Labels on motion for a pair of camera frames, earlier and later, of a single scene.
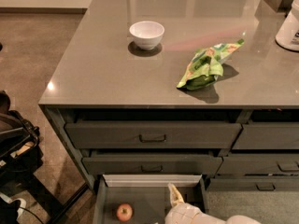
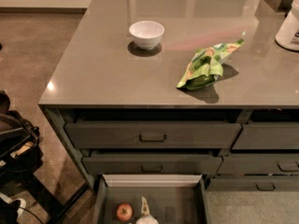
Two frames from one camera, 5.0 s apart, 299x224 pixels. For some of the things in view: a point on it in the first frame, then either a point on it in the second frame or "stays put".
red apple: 124,212 stays put
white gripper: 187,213 to 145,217
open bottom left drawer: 145,199 stays put
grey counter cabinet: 130,128 stays put
